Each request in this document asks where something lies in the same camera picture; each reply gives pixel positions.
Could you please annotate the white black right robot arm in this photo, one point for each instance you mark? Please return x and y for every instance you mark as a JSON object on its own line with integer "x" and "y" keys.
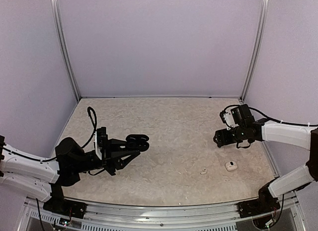
{"x": 264, "y": 130}

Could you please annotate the black oval charging case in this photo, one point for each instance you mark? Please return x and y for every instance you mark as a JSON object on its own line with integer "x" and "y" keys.
{"x": 137, "y": 142}

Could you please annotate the left aluminium frame post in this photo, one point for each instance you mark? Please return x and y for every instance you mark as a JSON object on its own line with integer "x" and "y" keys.
{"x": 64, "y": 50}

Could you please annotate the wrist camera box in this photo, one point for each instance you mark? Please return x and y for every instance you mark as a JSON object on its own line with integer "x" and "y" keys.
{"x": 100, "y": 139}
{"x": 237, "y": 115}

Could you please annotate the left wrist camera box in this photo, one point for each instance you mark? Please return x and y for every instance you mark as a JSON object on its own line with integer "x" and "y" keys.
{"x": 100, "y": 139}

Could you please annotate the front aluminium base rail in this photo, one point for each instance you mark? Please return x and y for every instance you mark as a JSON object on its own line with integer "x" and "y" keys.
{"x": 111, "y": 217}

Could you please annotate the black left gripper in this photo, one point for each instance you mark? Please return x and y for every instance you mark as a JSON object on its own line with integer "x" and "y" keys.
{"x": 111, "y": 156}

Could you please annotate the white earbud charging case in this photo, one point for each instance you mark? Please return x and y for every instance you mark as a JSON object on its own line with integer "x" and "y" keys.
{"x": 231, "y": 166}

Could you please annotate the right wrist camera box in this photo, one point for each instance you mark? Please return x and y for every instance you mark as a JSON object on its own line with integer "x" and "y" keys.
{"x": 237, "y": 115}

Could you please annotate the aluminium frame post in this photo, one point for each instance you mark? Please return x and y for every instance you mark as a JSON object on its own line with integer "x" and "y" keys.
{"x": 64, "y": 50}
{"x": 256, "y": 49}

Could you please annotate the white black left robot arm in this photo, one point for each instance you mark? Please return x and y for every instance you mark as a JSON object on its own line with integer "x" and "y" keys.
{"x": 37, "y": 177}

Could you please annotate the right aluminium frame post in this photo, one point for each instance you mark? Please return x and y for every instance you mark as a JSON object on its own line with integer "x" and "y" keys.
{"x": 256, "y": 49}

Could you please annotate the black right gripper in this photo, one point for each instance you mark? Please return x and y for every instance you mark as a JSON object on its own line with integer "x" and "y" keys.
{"x": 221, "y": 135}

